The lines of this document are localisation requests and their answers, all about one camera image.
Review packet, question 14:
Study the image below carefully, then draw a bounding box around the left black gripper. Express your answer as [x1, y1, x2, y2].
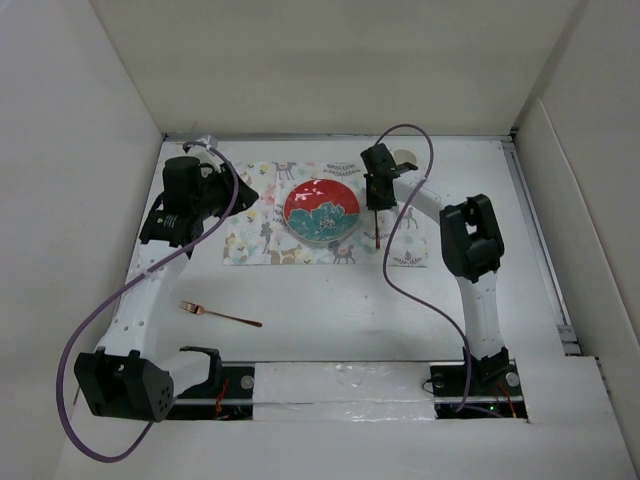
[192, 163, 256, 219]

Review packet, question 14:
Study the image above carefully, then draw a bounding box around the pale yellow mug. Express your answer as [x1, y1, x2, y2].
[391, 149, 418, 165]

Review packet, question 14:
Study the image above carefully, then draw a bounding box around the animal print cloth placemat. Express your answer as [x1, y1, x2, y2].
[223, 162, 400, 266]

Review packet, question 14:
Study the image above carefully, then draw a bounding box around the copper spoon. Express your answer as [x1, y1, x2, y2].
[373, 210, 381, 250]

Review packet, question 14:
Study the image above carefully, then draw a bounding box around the red and teal plate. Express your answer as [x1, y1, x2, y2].
[281, 179, 361, 244]

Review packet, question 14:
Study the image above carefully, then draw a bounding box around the copper fork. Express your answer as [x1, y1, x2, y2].
[179, 300, 263, 328]

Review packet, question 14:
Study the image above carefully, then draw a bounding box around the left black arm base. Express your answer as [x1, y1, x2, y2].
[166, 347, 255, 421]

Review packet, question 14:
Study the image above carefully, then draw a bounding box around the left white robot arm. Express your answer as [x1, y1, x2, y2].
[74, 156, 258, 422]

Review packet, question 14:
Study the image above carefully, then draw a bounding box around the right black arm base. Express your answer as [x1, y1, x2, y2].
[422, 347, 528, 420]

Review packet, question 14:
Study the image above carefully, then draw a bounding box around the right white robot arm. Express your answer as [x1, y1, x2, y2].
[361, 143, 509, 394]

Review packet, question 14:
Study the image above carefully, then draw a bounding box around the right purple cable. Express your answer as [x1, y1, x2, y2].
[372, 123, 476, 414]

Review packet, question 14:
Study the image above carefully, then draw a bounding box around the purple cable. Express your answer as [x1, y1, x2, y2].
[372, 123, 476, 414]
[55, 139, 240, 462]

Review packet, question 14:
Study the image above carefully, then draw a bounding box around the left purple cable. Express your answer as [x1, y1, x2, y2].
[55, 139, 240, 462]

